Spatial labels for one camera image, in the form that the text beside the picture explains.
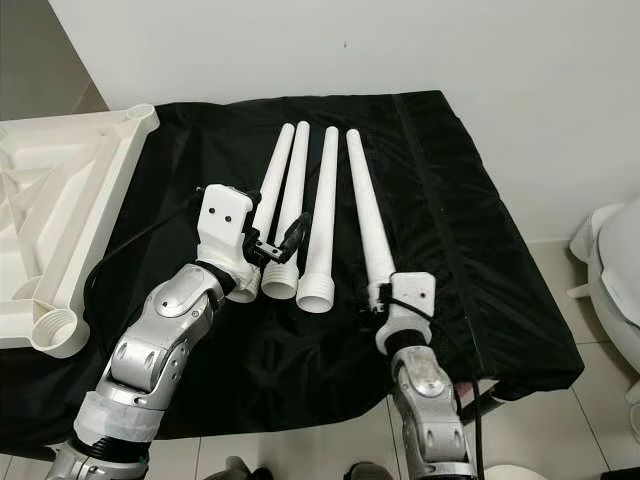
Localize white plastic children table top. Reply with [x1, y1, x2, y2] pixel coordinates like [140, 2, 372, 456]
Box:
[0, 103, 161, 359]

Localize dark robot right foot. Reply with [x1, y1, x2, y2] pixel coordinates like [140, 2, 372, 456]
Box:
[345, 462, 391, 480]

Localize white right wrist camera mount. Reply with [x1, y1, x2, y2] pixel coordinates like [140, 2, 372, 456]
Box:
[374, 271, 437, 356]

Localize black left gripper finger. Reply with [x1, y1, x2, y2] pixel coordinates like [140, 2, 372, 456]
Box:
[278, 212, 312, 264]

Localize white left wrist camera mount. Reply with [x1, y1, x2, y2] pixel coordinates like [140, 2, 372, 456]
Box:
[195, 183, 257, 277]

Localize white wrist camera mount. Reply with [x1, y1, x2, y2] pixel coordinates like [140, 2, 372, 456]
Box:
[374, 271, 437, 356]
[195, 183, 257, 277]

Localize black cloth table cover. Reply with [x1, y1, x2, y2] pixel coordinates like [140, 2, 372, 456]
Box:
[0, 90, 586, 456]

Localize white tapered plastic table leg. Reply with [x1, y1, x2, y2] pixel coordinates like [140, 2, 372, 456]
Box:
[261, 122, 311, 300]
[295, 127, 341, 315]
[345, 129, 399, 306]
[228, 122, 296, 304]

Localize grey robot left foot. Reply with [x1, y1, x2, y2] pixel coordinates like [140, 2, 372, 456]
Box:
[225, 458, 266, 480]

